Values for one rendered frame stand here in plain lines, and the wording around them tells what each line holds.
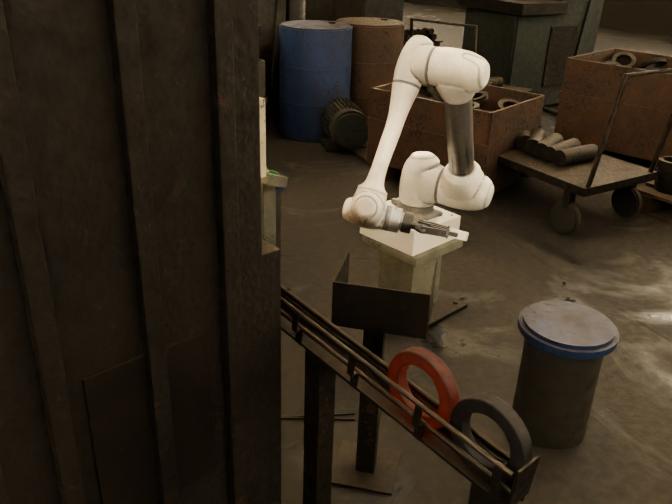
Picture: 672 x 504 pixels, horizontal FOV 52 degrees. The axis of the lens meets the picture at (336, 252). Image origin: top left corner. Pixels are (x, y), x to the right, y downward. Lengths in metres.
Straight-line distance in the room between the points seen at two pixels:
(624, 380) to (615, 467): 0.53
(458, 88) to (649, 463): 1.41
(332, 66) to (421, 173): 2.71
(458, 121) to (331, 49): 2.97
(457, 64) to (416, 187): 0.67
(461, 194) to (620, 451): 1.11
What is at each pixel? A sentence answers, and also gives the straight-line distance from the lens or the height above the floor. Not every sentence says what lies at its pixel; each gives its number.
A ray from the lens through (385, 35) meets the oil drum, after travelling 5.76.
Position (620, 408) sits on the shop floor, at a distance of 2.81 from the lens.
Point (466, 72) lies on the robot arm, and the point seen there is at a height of 1.16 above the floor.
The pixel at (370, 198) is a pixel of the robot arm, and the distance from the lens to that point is 2.20.
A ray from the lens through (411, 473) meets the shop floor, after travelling 2.32.
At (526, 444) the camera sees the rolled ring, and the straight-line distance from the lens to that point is 1.41.
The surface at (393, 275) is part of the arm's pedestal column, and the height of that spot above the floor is 0.18.
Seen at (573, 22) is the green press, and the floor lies 0.82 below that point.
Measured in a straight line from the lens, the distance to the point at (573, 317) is 2.42.
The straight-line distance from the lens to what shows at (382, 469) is 2.31.
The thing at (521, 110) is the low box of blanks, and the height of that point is 0.57.
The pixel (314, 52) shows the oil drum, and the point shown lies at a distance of 5.41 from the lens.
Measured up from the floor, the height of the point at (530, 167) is 0.33.
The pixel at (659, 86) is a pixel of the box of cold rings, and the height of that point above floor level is 0.65.
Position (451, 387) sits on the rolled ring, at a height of 0.72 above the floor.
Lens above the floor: 1.58
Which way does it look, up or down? 25 degrees down
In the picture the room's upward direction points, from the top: 2 degrees clockwise
